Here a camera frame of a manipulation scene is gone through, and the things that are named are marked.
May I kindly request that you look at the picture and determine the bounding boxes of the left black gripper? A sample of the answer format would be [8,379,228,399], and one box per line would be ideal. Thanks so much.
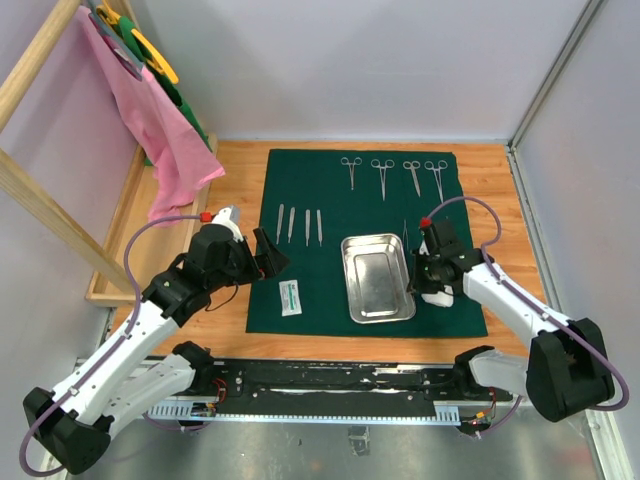
[207,226,289,292]

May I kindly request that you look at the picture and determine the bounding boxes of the white cotton balls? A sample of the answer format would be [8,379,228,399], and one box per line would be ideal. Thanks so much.
[421,286,454,308]

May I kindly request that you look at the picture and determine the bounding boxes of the green white packet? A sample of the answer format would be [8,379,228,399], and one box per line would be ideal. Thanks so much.
[279,280,302,317]

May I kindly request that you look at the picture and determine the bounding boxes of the steel instrument tray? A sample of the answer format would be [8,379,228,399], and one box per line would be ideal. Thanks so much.
[341,233,416,325]

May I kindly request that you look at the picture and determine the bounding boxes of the steel tweezers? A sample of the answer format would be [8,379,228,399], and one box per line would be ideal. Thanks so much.
[402,219,409,251]

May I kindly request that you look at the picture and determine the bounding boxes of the dark green surgical cloth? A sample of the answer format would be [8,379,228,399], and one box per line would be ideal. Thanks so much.
[246,149,488,338]

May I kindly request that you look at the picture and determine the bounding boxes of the steel forceps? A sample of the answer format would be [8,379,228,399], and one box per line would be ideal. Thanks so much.
[370,158,395,201]
[340,157,362,191]
[403,161,421,197]
[424,160,448,203]

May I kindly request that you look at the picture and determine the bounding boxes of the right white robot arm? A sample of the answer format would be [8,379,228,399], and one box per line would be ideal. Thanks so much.
[408,247,615,422]

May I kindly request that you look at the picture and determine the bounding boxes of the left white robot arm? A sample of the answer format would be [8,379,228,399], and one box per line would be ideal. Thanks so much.
[19,217,290,477]

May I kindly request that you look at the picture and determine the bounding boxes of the pink shirt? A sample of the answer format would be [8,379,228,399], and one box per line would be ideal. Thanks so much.
[76,6,225,220]

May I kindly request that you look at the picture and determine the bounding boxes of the wooden clothes rack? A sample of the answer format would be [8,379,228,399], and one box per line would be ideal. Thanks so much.
[0,0,219,308]

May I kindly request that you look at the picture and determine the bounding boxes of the yellow hanger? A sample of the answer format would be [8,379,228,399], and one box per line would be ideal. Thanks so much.
[95,1,179,85]

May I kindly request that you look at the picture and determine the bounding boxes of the grey hanger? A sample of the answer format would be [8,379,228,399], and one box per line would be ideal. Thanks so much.
[87,1,143,81]

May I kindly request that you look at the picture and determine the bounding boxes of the green garment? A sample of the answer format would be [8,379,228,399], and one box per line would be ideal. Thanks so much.
[118,16,212,150]

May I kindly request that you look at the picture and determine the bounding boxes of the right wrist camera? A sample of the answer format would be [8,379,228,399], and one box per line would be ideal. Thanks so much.
[419,217,459,256]

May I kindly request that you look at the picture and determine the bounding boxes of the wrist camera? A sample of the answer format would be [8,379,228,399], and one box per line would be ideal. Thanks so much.
[419,217,459,256]
[211,205,243,241]

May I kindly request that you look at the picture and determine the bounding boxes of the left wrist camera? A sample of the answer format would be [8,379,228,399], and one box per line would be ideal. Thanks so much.
[211,205,243,241]

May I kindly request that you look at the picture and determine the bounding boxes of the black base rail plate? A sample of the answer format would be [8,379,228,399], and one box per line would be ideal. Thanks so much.
[155,357,514,419]

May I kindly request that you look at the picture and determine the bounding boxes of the grey slotted cable duct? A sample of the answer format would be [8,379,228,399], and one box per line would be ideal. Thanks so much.
[147,398,461,426]

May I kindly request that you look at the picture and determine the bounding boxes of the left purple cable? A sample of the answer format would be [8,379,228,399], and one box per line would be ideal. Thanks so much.
[18,212,211,476]

